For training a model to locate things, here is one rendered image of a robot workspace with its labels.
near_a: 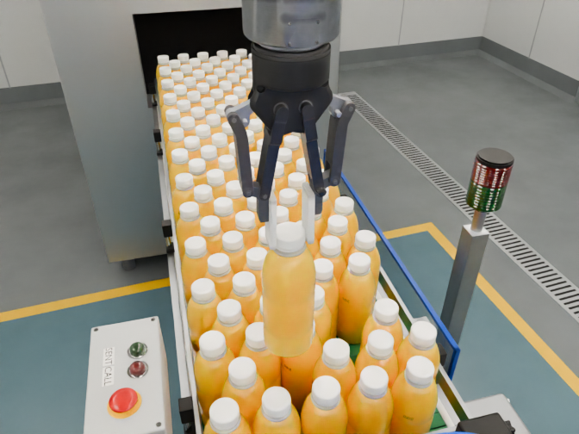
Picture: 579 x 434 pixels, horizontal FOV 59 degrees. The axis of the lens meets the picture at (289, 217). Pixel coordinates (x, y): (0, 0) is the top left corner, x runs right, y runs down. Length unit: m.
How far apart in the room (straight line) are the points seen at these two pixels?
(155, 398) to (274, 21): 0.50
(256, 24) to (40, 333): 2.16
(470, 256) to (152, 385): 0.63
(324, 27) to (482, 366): 1.94
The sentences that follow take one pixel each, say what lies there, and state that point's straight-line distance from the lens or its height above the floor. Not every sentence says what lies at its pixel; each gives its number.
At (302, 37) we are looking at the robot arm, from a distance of 0.47.
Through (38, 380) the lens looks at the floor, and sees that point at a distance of 2.33.
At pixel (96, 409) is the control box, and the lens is 0.76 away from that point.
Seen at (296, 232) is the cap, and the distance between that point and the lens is 0.61.
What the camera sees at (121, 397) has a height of 1.11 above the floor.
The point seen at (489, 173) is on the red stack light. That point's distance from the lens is 0.95.
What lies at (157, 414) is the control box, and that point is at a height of 1.10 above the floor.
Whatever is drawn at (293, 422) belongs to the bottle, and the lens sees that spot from 0.76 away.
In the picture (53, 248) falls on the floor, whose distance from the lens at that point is 2.96.
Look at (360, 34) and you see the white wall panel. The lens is 5.13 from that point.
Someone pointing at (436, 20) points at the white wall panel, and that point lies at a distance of 5.50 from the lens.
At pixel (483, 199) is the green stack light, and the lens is 0.98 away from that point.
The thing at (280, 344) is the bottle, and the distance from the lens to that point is 0.70.
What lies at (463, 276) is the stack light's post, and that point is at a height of 1.00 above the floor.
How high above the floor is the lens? 1.69
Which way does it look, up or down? 35 degrees down
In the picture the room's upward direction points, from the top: straight up
